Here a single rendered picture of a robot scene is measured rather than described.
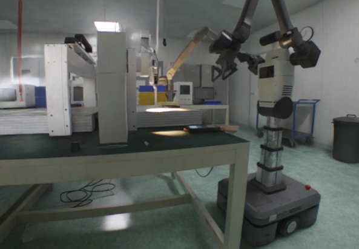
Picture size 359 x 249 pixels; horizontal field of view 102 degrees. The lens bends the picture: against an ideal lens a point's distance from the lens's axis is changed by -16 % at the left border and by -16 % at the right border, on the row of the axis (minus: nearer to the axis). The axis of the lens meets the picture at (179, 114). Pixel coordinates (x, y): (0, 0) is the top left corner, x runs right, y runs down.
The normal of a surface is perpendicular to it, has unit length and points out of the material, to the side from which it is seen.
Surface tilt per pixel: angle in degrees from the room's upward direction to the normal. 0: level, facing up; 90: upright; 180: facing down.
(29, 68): 90
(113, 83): 90
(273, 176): 90
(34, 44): 90
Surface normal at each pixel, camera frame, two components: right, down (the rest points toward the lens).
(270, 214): 0.20, -0.63
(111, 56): 0.29, 0.10
